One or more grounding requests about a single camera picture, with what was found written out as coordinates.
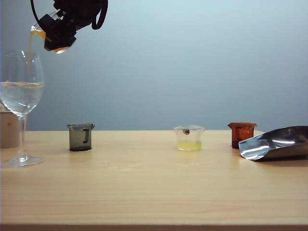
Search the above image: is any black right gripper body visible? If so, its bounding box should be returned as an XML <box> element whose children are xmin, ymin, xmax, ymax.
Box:
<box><xmin>52</xmin><ymin>0</ymin><xmax>102</xmax><ymax>31</ymax></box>

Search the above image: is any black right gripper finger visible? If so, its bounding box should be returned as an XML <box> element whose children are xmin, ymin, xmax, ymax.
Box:
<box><xmin>38</xmin><ymin>13</ymin><xmax>71</xmax><ymax>34</ymax></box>
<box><xmin>44</xmin><ymin>24</ymin><xmax>78</xmax><ymax>52</ymax></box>

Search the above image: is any clear glass measuring cup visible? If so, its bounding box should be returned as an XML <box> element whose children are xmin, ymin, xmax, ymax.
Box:
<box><xmin>30</xmin><ymin>9</ymin><xmax>73</xmax><ymax>54</ymax></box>

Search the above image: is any smoky grey measuring cup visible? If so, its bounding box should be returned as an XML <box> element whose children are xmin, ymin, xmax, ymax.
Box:
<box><xmin>66</xmin><ymin>123</ymin><xmax>96</xmax><ymax>152</ymax></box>

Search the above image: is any amber glass measuring cup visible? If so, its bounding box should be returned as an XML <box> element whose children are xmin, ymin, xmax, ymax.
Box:
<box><xmin>227</xmin><ymin>122</ymin><xmax>258</xmax><ymax>150</ymax></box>

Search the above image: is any clear wine glass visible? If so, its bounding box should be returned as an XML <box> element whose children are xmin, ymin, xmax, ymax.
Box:
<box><xmin>0</xmin><ymin>50</ymin><xmax>46</xmax><ymax>168</ymax></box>

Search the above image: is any beige cylindrical container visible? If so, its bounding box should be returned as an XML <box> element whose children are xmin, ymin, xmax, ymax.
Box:
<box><xmin>0</xmin><ymin>111</ymin><xmax>21</xmax><ymax>149</ymax></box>

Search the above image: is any shiny metal scoop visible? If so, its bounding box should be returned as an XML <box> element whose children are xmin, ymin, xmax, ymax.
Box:
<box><xmin>238</xmin><ymin>125</ymin><xmax>308</xmax><ymax>161</ymax></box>

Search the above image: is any thin black cable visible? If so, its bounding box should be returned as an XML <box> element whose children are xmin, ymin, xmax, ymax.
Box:
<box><xmin>30</xmin><ymin>0</ymin><xmax>41</xmax><ymax>24</ymax></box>

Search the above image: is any thick black cable loop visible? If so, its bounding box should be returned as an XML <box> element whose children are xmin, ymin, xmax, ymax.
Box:
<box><xmin>92</xmin><ymin>0</ymin><xmax>109</xmax><ymax>31</ymax></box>

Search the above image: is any clear wooden-handled measuring cup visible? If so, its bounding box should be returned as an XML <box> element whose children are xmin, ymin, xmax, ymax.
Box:
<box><xmin>173</xmin><ymin>125</ymin><xmax>206</xmax><ymax>152</ymax></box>

